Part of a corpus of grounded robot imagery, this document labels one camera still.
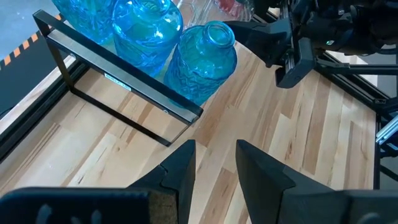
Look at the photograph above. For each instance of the black metal rig frame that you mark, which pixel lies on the black metal rig frame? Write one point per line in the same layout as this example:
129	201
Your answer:
37	112

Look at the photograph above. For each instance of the blue textured glass vase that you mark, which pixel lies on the blue textured glass vase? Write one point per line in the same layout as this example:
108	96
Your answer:
84	15
202	62
146	34

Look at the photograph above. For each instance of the wooden shelf black frame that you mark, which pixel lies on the wooden shelf black frame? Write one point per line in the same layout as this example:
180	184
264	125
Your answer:
124	77

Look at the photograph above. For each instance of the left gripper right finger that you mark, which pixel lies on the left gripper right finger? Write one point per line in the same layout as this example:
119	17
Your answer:
261	183

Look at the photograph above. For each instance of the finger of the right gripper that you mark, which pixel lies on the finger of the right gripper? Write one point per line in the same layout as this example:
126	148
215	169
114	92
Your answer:
297	70
261	37

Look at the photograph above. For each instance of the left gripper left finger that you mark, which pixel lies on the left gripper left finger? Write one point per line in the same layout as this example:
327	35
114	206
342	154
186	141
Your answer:
180	174

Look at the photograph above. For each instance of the clear conical glass vase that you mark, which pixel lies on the clear conical glass vase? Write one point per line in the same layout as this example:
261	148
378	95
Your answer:
194	11

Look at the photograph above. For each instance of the black hazard-striped mat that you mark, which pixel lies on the black hazard-striped mat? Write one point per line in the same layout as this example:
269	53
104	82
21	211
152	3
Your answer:
21	71

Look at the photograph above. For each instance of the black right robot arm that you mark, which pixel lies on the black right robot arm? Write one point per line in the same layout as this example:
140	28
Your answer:
379	21

